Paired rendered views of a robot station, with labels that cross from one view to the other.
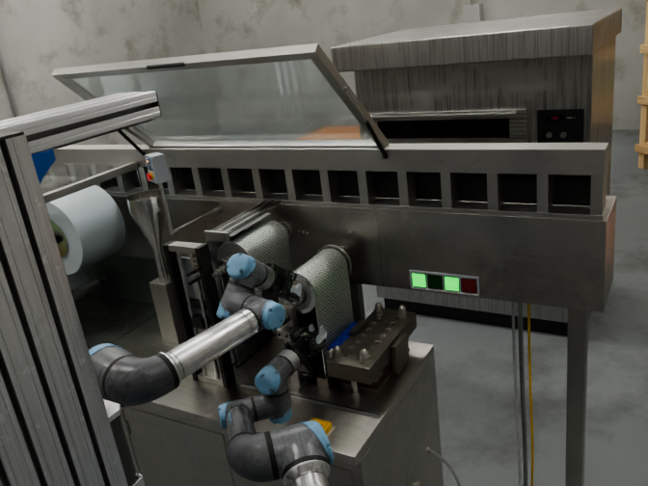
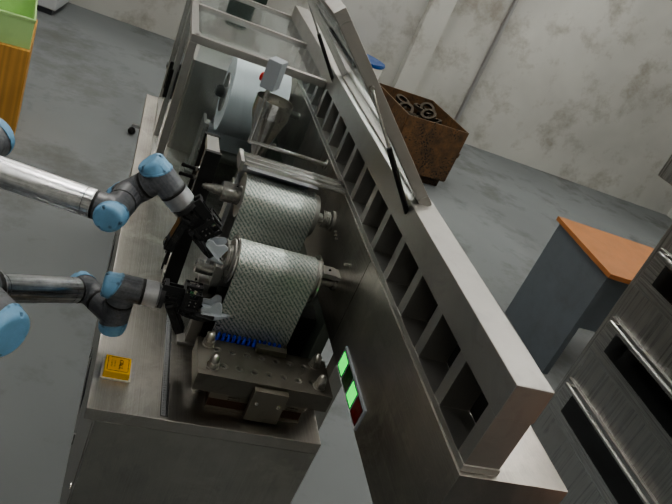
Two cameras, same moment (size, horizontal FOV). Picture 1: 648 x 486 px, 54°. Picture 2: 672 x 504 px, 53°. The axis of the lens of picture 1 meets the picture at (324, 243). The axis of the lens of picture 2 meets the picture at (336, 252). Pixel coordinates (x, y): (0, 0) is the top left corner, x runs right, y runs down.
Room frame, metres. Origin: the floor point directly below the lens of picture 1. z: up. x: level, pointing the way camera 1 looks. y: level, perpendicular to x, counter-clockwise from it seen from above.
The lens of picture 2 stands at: (0.69, -1.11, 2.22)
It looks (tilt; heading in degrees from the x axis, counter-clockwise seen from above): 25 degrees down; 36
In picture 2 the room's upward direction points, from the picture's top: 25 degrees clockwise
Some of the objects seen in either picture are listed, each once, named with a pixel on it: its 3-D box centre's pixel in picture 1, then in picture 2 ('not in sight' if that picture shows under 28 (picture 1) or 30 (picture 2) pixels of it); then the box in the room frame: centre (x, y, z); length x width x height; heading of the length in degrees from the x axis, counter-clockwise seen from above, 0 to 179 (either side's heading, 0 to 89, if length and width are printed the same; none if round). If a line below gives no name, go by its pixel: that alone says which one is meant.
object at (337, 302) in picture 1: (336, 314); (259, 316); (1.98, -0.01, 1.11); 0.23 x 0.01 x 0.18; 148
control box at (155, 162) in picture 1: (154, 168); (271, 73); (2.23, 0.56, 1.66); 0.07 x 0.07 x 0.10; 33
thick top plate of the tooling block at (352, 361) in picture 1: (373, 342); (262, 374); (1.95, -0.13, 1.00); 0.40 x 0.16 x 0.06; 148
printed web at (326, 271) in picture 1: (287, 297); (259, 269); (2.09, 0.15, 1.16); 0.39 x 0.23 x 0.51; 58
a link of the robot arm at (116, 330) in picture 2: (273, 404); (111, 312); (1.65, 0.22, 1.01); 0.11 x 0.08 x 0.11; 101
